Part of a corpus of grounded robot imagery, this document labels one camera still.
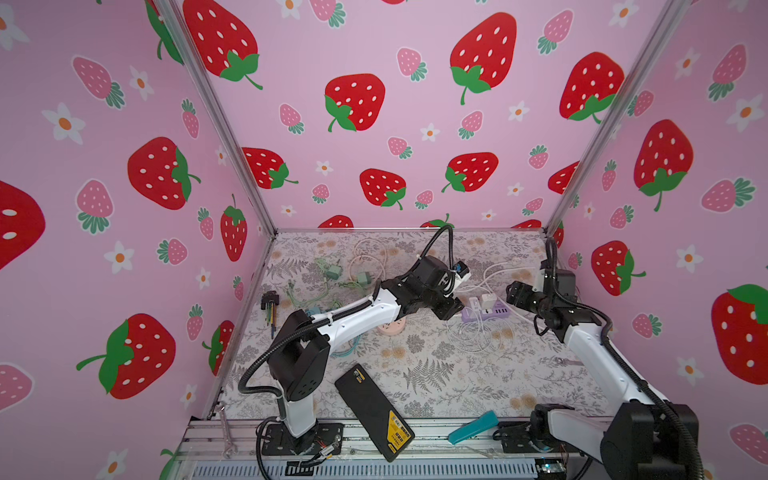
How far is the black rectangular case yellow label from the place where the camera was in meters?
0.73

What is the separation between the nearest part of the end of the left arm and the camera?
62cm

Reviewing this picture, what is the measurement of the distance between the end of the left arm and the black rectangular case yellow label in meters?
0.30
